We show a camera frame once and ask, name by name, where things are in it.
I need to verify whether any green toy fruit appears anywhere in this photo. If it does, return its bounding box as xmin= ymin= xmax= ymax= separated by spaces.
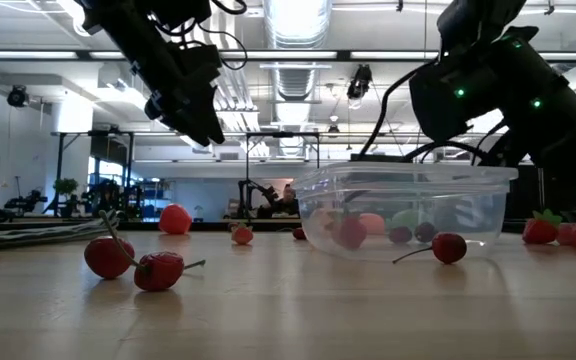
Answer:
xmin=387 ymin=208 xmax=422 ymax=230

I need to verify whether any small orange-red toy strawberry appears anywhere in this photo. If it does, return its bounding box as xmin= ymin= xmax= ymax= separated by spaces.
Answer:
xmin=230 ymin=223 xmax=255 ymax=246

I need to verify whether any black hanging spotlight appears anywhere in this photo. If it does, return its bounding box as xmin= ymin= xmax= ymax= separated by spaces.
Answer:
xmin=346 ymin=63 xmax=373 ymax=101
xmin=6 ymin=84 xmax=29 ymax=109

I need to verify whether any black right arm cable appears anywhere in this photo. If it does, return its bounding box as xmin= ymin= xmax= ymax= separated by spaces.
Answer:
xmin=357 ymin=60 xmax=439 ymax=161

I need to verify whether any orange toy orange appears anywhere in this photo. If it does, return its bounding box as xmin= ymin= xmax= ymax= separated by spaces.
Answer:
xmin=359 ymin=213 xmax=387 ymax=236

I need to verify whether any wrinkled red toy cherry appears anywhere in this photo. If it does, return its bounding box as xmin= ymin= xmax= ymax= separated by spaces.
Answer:
xmin=134 ymin=251 xmax=207 ymax=294

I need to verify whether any thin grey hanging cable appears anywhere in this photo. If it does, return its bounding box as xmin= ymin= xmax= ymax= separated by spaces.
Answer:
xmin=420 ymin=0 xmax=429 ymax=64

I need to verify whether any smooth red toy cherry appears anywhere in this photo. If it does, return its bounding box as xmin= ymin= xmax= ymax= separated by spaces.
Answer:
xmin=84 ymin=209 xmax=144 ymax=281

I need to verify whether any silver air duct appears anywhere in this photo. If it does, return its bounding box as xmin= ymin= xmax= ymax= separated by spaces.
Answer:
xmin=262 ymin=0 xmax=333 ymax=156

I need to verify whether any red toy tomato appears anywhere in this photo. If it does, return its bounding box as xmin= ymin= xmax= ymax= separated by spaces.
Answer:
xmin=158 ymin=203 xmax=193 ymax=236

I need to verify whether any pale orange toy peach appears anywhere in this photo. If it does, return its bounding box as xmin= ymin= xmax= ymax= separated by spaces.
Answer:
xmin=312 ymin=207 xmax=337 ymax=236

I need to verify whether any black frame beam with lights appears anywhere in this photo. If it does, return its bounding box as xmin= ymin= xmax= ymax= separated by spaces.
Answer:
xmin=0 ymin=48 xmax=576 ymax=64

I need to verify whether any clear plastic tupperware container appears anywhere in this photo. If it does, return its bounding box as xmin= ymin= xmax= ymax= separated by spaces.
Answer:
xmin=292 ymin=160 xmax=519 ymax=262

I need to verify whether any black monitor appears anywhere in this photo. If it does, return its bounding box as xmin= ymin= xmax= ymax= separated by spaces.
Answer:
xmin=350 ymin=152 xmax=414 ymax=163

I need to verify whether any person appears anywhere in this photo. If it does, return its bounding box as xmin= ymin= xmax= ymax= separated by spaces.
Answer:
xmin=267 ymin=183 xmax=302 ymax=219

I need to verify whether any black metal stand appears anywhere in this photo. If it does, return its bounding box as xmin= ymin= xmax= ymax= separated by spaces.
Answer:
xmin=50 ymin=130 xmax=134 ymax=219

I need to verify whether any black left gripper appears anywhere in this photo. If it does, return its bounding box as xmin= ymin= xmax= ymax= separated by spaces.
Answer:
xmin=130 ymin=42 xmax=227 ymax=147

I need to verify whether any pink toy fruit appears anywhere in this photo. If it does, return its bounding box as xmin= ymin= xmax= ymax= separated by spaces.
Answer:
xmin=556 ymin=223 xmax=576 ymax=246

